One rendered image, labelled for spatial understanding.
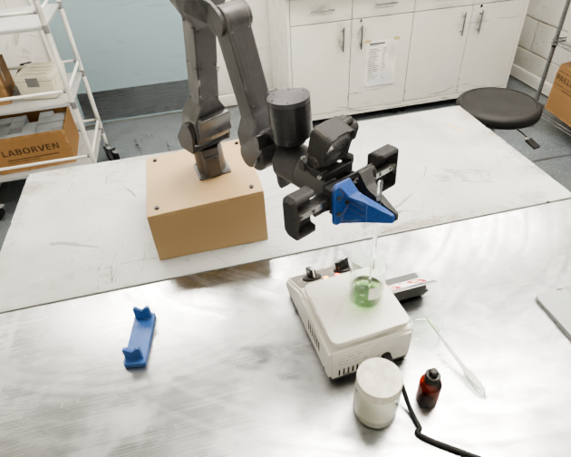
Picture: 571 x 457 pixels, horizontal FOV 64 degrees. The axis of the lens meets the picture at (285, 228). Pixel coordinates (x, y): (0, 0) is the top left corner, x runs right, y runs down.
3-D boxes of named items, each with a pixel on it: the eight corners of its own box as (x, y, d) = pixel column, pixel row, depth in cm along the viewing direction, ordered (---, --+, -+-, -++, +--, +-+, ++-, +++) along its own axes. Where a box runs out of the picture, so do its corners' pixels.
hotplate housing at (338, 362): (285, 289, 81) (283, 257, 76) (353, 270, 84) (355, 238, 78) (334, 398, 64) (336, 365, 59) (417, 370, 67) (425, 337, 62)
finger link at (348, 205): (332, 226, 58) (331, 186, 54) (352, 213, 60) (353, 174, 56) (372, 251, 54) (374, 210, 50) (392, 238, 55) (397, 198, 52)
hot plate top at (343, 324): (302, 288, 70) (302, 284, 70) (372, 268, 73) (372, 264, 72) (333, 349, 61) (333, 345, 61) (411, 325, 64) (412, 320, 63)
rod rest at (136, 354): (136, 317, 77) (130, 303, 75) (156, 316, 78) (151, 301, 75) (124, 368, 70) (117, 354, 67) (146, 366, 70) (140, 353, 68)
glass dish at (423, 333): (410, 314, 75) (411, 305, 74) (444, 323, 74) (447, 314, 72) (403, 339, 71) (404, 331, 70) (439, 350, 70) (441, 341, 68)
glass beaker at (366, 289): (391, 298, 67) (397, 258, 62) (368, 319, 64) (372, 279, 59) (359, 278, 70) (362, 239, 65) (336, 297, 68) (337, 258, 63)
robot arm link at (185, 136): (179, 147, 88) (171, 116, 84) (218, 130, 92) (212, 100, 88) (197, 159, 84) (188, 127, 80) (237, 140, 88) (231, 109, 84)
